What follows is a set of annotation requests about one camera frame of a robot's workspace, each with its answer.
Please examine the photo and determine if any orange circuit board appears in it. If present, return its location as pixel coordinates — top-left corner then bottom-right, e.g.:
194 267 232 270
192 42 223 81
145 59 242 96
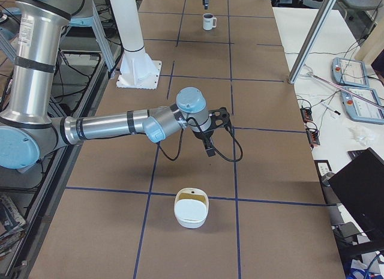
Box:
300 108 313 123

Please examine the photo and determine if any black laptop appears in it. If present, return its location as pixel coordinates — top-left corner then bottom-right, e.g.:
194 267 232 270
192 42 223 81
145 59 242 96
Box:
328 148 383 251

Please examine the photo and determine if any white bin with lid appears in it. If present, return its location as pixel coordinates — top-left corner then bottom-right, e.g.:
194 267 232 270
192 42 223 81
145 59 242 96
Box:
174 187 209 229

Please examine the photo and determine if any teach pendant tablet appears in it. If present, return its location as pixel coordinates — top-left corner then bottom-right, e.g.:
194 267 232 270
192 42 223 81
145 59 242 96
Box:
332 57 370 88
341 86 383 124

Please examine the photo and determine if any crumpled white tissue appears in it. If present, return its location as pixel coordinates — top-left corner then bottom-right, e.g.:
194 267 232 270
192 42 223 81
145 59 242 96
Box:
348 125 377 146

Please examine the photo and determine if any stack of books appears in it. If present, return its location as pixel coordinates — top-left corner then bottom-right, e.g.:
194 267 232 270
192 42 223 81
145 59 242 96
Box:
1 193 26 258

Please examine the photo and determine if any lower teach pendant tablet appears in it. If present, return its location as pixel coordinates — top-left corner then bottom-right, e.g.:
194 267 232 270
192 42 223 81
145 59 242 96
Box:
341 86 383 124

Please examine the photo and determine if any white mug with handle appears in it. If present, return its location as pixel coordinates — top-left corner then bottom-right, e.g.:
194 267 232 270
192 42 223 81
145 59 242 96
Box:
202 13 217 31

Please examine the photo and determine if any upper teach pendant tablet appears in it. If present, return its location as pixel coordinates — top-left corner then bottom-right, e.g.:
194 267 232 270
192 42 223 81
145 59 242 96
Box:
332 57 370 88

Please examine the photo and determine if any long reacher grabber stick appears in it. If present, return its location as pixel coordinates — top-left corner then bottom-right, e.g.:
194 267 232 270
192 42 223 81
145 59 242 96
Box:
303 64 383 110

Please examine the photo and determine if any aluminium table frame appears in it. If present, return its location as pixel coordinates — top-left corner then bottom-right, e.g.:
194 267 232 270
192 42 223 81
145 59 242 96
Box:
1 4 120 278

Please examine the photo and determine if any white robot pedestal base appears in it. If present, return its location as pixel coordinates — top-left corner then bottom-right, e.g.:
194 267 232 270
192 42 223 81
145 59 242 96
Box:
110 0 162 89

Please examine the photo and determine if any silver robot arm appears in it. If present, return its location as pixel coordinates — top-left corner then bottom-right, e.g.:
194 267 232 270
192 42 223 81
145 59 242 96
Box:
1 0 232 169

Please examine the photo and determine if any aluminium frame post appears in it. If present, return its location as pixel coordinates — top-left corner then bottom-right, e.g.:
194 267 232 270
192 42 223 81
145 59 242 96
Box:
288 0 337 84

